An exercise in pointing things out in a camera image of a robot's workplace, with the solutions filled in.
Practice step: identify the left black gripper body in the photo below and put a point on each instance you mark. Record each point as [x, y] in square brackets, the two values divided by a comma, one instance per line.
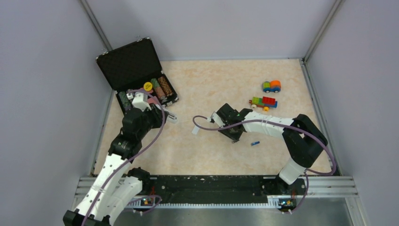
[154, 119]

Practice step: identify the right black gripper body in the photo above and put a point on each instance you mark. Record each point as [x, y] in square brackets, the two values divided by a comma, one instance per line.
[227, 123]

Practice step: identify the white battery cover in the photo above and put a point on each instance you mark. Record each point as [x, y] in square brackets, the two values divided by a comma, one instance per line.
[195, 130]

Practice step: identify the white remote control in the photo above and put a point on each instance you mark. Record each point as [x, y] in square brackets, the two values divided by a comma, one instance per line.
[171, 117]

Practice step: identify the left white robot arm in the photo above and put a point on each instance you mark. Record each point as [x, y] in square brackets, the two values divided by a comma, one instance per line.
[107, 198]

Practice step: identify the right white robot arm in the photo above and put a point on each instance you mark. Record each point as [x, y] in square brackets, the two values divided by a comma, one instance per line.
[303, 139]

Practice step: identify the green pink chip stack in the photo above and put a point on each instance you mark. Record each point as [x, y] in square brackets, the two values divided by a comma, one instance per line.
[158, 89]

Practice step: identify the yellow poker chip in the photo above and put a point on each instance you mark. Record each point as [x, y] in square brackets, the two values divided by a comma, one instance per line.
[148, 86]

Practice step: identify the brown poker chip stack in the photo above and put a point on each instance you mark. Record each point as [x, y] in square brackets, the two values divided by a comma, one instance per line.
[165, 86]

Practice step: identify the lego brick truck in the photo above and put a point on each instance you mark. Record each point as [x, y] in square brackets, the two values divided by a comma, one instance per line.
[263, 102]

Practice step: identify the black poker chip case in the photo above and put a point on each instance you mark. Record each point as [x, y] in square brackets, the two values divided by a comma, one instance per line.
[130, 67]

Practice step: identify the orange blue toy car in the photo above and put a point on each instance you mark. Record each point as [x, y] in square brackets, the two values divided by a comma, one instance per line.
[271, 86]

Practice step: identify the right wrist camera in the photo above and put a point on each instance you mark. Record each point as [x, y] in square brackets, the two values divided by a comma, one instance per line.
[215, 118]

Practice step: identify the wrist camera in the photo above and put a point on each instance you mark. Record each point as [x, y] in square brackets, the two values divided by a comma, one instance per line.
[215, 118]
[138, 100]

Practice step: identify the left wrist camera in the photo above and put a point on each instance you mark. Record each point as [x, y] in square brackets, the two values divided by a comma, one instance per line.
[138, 100]

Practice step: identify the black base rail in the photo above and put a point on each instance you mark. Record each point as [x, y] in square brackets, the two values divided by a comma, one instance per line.
[220, 189]

